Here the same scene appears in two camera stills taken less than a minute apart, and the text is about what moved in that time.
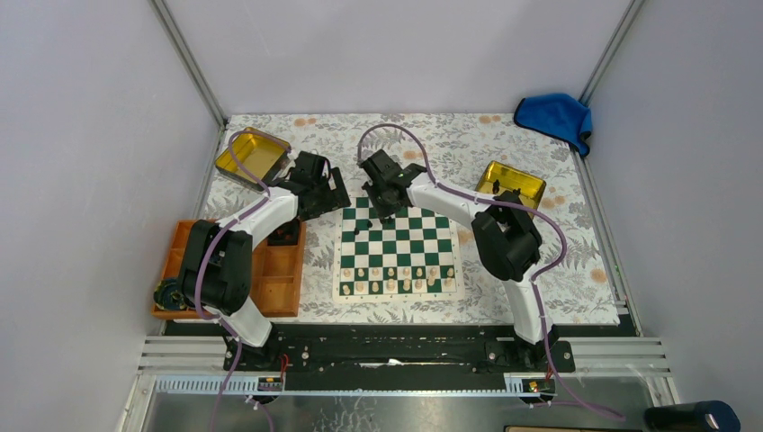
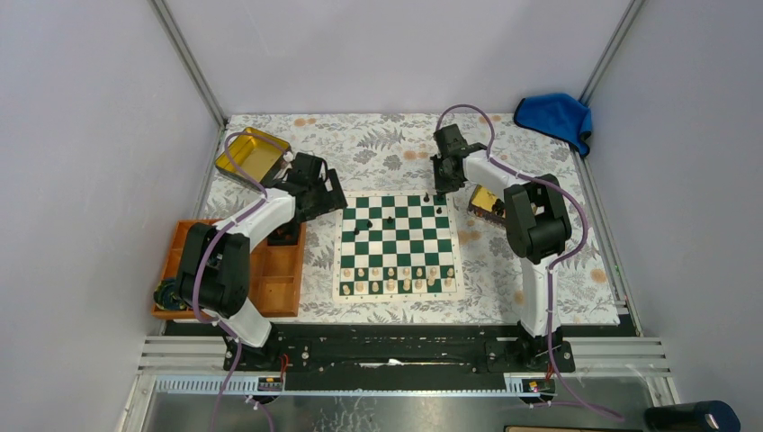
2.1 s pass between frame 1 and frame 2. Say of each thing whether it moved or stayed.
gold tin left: stayed
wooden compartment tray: stayed
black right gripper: moved
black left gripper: stayed
